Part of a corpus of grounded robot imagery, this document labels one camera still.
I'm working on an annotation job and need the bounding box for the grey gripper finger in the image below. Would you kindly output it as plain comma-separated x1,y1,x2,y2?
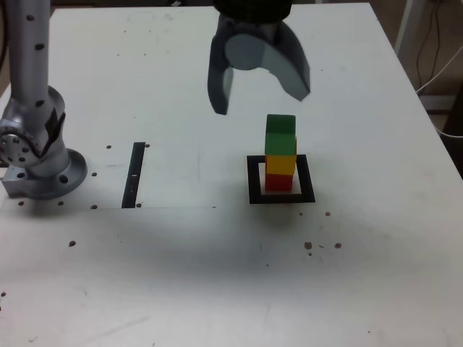
224,21,313,103
207,16,236,116

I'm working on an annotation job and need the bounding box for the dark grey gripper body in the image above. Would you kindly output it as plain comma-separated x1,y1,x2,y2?
221,14,285,43

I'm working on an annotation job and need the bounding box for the green cube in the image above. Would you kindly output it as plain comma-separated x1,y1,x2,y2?
264,114,297,157

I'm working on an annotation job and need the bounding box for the yellow cube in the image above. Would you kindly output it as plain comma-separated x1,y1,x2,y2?
266,154,297,176

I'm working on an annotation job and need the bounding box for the red cube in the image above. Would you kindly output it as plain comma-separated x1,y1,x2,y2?
265,172,294,192

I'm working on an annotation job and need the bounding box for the black tape square outline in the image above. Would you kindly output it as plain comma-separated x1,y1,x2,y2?
246,154,316,205

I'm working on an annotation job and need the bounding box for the black tape strip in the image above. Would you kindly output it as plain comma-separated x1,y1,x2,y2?
121,142,146,210

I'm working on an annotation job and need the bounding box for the white metal frame leg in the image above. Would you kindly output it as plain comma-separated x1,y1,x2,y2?
394,0,417,62

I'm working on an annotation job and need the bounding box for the thin black hanging cable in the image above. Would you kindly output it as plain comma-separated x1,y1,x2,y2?
415,0,441,93

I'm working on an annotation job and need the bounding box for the thin white cable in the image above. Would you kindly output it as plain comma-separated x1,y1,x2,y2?
415,46,463,95

